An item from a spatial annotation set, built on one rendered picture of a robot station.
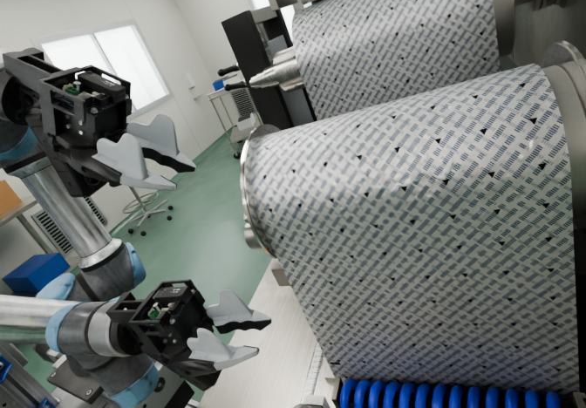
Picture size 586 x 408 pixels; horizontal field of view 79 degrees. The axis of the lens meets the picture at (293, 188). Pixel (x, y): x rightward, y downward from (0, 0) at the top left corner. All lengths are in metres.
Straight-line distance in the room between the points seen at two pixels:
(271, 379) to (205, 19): 6.33
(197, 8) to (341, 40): 6.29
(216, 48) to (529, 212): 6.52
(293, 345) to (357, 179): 0.47
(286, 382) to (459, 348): 0.35
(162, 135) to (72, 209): 0.60
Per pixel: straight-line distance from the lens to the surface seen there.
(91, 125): 0.43
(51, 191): 1.01
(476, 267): 0.33
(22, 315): 0.77
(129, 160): 0.41
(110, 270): 1.04
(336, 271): 0.34
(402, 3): 0.49
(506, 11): 0.50
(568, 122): 0.29
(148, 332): 0.50
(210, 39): 6.73
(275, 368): 0.69
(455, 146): 0.28
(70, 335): 0.64
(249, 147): 0.34
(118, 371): 0.67
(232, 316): 0.50
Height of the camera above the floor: 1.40
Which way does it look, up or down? 24 degrees down
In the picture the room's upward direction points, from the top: 23 degrees counter-clockwise
